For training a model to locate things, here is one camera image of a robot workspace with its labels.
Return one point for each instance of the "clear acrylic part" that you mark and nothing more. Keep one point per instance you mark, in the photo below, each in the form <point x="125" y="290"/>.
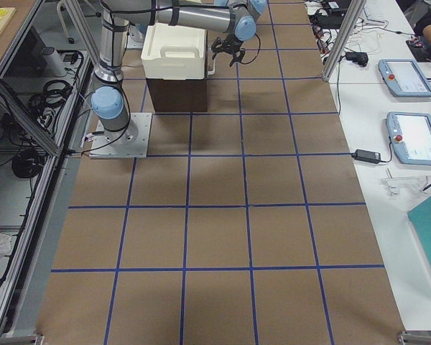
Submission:
<point x="417" y="185"/>

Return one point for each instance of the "upper blue teach pendant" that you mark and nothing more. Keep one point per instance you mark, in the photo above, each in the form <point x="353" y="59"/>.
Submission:
<point x="404" y="78"/>

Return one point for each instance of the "wooden drawer with white handle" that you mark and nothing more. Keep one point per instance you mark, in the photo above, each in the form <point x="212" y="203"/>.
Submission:
<point x="211" y="66"/>

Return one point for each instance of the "cream plastic storage box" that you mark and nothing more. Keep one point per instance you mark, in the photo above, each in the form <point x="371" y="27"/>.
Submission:
<point x="174" y="52"/>

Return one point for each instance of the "dark wooden drawer cabinet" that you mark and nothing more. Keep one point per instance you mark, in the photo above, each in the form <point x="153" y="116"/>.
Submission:
<point x="177" y="96"/>

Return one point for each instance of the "blue teach pendant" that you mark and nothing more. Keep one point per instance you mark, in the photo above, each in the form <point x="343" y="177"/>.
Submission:
<point x="404" y="78"/>
<point x="410" y="136"/>

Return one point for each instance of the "lower blue teach pendant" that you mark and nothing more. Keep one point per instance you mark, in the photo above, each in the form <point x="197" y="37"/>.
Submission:
<point x="410" y="136"/>

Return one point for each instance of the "black power brick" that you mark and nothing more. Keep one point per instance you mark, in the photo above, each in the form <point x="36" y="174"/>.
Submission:
<point x="366" y="156"/>

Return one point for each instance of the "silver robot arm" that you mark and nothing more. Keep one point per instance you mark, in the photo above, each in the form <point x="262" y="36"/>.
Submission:
<point x="218" y="19"/>

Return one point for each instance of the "aluminium frame post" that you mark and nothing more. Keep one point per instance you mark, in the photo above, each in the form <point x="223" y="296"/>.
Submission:
<point x="348" y="24"/>

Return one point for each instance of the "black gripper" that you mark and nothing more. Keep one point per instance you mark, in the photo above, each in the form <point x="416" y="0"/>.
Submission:
<point x="231" y="42"/>

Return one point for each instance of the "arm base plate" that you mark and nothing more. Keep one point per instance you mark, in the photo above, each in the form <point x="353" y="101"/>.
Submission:
<point x="133" y="143"/>

